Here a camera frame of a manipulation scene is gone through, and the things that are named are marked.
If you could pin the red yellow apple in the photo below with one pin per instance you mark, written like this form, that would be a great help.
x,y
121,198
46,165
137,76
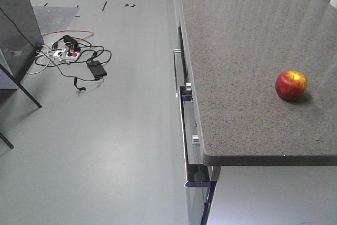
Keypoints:
x,y
291,85

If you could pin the black power adapter brick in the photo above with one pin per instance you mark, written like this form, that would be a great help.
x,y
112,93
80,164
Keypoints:
x,y
96,69

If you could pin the grey granite kitchen counter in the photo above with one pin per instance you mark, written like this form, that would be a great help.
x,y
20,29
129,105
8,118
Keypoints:
x,y
277,158

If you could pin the white power strip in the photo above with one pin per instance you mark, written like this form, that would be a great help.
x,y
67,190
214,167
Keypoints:
x,y
66,55

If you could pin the dark grey cabinet panel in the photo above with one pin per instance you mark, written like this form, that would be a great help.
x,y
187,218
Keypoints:
x,y
21,38

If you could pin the steel drawer handle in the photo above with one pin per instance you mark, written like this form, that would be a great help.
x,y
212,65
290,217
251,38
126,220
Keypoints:
x,y
175,51

